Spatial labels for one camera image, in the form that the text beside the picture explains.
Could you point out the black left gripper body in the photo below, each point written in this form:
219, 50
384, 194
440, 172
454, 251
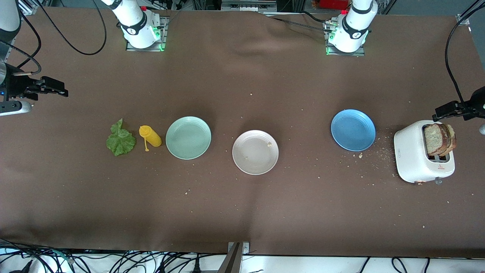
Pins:
476, 101

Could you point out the grey equipment box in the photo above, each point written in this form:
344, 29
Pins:
248, 4

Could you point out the green lettuce leaf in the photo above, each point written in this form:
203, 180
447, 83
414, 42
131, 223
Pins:
120, 141

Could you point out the beige plate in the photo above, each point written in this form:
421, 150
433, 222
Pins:
255, 152

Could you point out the brown bread slice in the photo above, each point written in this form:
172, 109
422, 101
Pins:
453, 138
432, 138

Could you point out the red box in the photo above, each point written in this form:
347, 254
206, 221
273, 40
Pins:
333, 3

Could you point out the blue plate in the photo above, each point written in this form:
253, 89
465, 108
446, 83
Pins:
353, 130

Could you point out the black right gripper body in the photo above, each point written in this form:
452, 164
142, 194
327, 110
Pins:
15, 85

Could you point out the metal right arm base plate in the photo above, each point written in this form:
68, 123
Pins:
163, 38

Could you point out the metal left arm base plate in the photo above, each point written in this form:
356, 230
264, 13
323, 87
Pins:
362, 53

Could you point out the brown table cloth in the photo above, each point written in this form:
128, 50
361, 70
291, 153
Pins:
242, 212

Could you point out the silver metal bracket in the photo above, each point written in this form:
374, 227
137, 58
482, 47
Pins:
245, 247

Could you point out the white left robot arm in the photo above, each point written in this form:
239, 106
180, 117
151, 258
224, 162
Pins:
352, 30

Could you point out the yellow squeeze bottle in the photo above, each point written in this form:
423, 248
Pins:
151, 137

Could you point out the white toaster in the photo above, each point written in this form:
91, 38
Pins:
411, 159

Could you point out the dark grey metal bar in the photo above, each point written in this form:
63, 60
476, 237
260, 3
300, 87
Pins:
232, 261

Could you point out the light green plate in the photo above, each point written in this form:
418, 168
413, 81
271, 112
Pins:
188, 137

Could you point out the aluminium frame profile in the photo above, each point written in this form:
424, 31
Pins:
28, 7
464, 19

